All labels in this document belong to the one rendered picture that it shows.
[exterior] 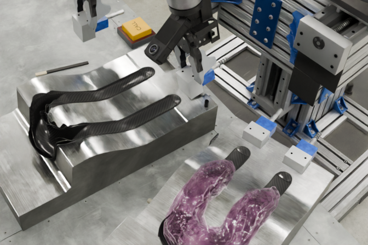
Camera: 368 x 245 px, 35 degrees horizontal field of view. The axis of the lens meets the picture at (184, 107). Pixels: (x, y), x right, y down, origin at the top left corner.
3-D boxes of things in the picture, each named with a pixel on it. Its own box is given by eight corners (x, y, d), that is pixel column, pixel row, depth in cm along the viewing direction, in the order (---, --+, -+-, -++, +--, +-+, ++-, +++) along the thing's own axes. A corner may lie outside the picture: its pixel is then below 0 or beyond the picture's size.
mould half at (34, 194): (155, 65, 153) (156, 27, 143) (214, 129, 140) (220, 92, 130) (-27, 147, 133) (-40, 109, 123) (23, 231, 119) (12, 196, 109)
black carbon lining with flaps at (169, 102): (148, 69, 143) (149, 40, 136) (186, 110, 134) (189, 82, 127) (17, 128, 128) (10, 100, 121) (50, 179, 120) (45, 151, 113)
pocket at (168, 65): (168, 64, 147) (168, 53, 144) (180, 76, 144) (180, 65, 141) (153, 70, 145) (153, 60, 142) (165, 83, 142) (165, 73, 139)
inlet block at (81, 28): (118, 13, 151) (118, -3, 147) (128, 24, 148) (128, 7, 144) (73, 31, 145) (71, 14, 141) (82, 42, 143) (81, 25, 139)
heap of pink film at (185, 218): (220, 153, 128) (223, 132, 122) (288, 197, 121) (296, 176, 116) (144, 235, 114) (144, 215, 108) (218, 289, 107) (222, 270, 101)
